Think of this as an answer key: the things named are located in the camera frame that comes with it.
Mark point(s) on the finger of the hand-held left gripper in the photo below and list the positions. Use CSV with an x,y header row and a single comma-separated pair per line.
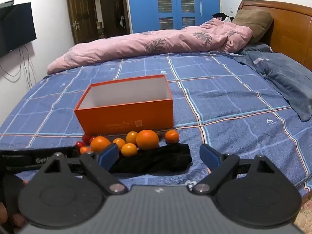
x,y
73,151

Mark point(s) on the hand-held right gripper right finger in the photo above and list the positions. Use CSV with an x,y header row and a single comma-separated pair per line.
x,y
209,156

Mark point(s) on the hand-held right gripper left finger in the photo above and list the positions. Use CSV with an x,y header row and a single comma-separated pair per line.
x,y
109,154

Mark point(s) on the red cherry tomato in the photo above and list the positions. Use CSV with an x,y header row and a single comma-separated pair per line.
x,y
92,139
85,137
79,144

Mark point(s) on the small orange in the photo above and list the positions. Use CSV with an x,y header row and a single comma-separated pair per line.
x,y
119,143
85,150
129,150
132,137

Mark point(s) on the large orange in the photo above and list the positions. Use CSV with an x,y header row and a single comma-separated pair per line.
x,y
100,143
147,139

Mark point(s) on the orange cardboard box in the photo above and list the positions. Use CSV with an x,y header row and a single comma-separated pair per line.
x,y
126,117

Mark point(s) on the tangerine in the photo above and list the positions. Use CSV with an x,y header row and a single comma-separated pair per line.
x,y
172,136

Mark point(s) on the person's left hand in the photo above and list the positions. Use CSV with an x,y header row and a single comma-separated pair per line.
x,y
3,212

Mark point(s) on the black cloth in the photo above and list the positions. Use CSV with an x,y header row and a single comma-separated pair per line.
x,y
158,160

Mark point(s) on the blue plaid bed sheet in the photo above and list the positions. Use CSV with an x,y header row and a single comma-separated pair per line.
x,y
219,90

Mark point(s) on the blue-grey blanket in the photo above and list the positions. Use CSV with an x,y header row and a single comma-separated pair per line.
x,y
287,78

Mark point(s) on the pink patterned cloth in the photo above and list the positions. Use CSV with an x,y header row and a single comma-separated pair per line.
x,y
306,214

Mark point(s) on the pink floral quilt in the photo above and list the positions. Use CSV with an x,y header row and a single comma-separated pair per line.
x,y
146,43

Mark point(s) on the black garment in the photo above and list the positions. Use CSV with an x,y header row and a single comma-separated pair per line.
x,y
219,15

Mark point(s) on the brown wooden door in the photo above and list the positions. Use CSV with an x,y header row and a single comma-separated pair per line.
x,y
82,9

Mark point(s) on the brown pillow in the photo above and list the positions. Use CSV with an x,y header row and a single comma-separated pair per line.
x,y
253,20

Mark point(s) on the wooden bed headboard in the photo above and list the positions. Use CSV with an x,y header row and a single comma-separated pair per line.
x,y
292,29

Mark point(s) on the blue wardrobe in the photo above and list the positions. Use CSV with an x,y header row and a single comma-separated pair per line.
x,y
146,4

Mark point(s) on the black wall television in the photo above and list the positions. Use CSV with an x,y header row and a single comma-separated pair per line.
x,y
17,29

